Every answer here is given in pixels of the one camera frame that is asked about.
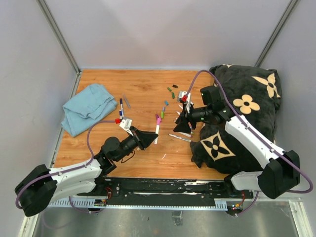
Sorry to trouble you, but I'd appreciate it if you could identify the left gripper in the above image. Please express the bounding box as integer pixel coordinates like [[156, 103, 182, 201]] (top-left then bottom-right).
[[115, 125, 158, 162]]

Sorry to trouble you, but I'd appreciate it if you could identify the light blue cloth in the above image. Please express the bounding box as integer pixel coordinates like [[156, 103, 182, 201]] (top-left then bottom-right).
[[61, 83, 118, 137]]

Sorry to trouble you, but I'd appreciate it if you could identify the purple cable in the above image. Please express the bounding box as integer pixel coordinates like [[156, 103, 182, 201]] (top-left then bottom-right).
[[15, 118, 119, 214], [186, 69, 314, 218]]

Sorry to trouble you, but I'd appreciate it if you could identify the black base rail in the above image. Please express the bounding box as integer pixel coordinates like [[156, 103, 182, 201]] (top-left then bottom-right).
[[50, 177, 253, 211]]

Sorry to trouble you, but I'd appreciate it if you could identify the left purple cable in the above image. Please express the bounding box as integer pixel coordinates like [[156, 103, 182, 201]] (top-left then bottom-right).
[[15, 118, 119, 214]]

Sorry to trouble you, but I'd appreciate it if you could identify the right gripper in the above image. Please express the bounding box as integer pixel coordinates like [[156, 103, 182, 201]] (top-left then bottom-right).
[[173, 102, 212, 133]]

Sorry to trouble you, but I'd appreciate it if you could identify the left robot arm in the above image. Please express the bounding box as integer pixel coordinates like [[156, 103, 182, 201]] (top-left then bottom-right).
[[14, 126, 158, 217]]

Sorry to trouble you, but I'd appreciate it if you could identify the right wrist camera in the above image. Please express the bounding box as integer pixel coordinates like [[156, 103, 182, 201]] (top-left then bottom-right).
[[177, 91, 194, 113]]

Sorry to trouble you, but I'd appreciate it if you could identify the grey clear pen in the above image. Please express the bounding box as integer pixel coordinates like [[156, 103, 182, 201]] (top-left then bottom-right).
[[122, 93, 131, 109]]

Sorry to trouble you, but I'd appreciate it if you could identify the dark blue marker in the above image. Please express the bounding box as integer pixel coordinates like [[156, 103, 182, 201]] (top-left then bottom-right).
[[119, 98, 123, 112]]

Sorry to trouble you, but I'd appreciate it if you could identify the pink cap marker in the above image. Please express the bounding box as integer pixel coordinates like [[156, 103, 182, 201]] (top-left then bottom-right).
[[179, 132, 192, 138]]

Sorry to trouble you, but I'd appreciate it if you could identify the black floral pillow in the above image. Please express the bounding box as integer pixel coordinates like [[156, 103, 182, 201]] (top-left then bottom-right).
[[190, 64, 282, 174]]

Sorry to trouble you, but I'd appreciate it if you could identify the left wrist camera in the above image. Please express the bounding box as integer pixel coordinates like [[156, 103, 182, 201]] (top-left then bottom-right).
[[115, 117, 132, 135]]

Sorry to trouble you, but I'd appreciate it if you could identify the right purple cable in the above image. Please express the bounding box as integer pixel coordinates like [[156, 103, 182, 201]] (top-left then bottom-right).
[[186, 69, 314, 218]]

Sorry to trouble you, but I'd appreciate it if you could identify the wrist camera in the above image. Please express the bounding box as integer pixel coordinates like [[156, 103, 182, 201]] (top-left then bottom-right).
[[177, 91, 194, 113], [115, 117, 132, 135]]

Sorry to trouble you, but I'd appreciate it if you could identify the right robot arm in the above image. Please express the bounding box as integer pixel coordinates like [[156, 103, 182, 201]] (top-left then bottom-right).
[[173, 86, 301, 199]]

